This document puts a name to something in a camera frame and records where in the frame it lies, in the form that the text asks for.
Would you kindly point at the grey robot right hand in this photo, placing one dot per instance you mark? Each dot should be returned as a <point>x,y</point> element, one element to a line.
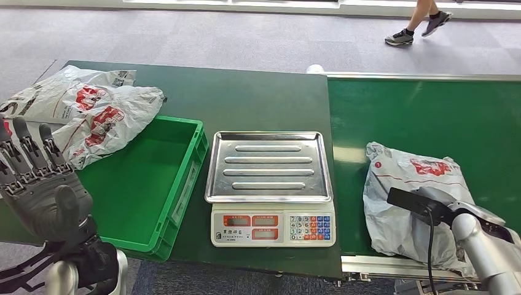
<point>439,196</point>

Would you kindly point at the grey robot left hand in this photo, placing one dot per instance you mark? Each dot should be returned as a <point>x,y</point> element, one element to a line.
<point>44,199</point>

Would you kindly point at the grey mail bag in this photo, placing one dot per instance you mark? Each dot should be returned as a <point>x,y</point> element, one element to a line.
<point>399,179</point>

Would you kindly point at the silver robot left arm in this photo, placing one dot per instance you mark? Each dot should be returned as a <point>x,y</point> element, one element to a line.
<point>61,277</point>

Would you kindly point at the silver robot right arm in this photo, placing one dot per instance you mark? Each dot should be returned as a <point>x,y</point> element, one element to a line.
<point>484,252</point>

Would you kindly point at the green plastic crate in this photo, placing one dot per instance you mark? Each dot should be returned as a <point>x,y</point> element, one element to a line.
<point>142,183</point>

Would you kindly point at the white mail bag QR print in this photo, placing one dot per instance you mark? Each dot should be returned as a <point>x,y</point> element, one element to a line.
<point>53,97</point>

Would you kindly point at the crumpled white bag red logo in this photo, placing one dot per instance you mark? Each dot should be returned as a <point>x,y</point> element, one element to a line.
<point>122,110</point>

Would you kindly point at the person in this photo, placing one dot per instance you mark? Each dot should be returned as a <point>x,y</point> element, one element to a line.
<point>401,37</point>

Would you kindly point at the steel weighing tray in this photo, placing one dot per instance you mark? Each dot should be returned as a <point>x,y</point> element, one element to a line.
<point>268,167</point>

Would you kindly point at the white electronic scale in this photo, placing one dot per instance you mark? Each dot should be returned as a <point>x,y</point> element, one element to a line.
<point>268,230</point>

